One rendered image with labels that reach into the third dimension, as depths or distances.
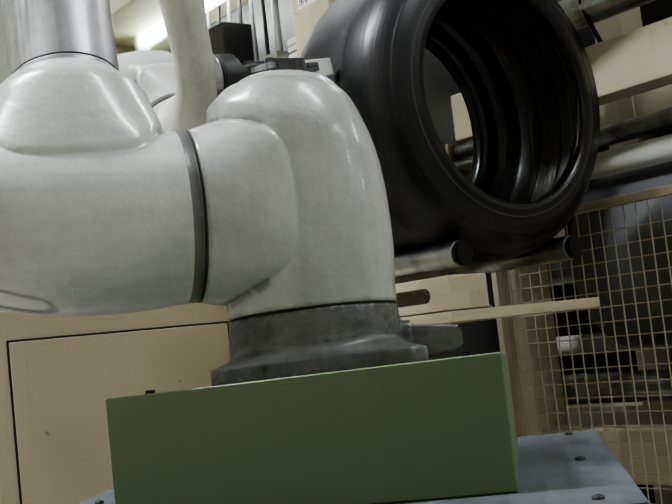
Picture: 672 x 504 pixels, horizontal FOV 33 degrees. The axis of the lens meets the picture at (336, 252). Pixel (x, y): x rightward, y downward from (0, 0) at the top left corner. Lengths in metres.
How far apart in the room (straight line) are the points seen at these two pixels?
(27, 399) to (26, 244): 1.27
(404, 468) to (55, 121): 0.40
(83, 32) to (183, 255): 0.24
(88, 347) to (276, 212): 1.31
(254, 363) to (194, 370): 1.39
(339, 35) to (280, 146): 1.04
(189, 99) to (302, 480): 0.79
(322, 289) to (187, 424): 0.16
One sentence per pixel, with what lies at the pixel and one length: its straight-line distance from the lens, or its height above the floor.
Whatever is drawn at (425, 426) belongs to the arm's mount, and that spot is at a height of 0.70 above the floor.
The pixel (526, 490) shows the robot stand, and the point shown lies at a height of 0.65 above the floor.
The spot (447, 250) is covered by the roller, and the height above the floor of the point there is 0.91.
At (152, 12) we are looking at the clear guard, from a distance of 2.46.
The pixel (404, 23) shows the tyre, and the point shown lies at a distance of 1.91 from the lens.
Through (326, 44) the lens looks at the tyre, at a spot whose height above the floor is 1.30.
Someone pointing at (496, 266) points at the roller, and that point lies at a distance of 2.22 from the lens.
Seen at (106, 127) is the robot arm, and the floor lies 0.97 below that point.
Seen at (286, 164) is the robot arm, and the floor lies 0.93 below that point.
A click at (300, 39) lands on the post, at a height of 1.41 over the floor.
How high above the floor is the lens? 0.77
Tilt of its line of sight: 5 degrees up
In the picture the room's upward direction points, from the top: 6 degrees counter-clockwise
